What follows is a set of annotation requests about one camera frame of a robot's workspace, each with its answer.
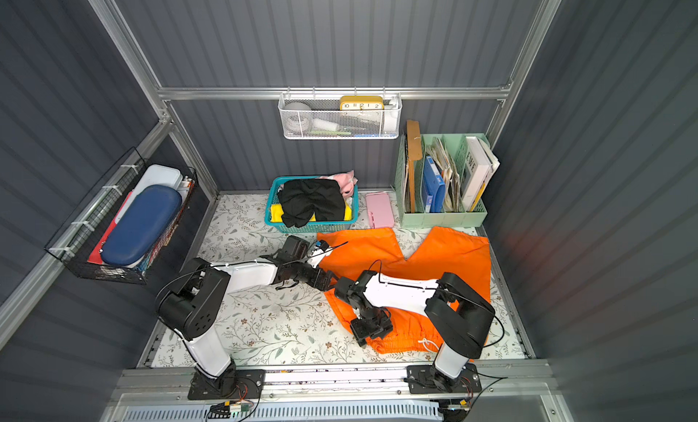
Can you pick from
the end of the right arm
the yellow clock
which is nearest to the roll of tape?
the yellow clock

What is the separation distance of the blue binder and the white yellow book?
10 cm

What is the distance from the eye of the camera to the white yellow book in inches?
37.6
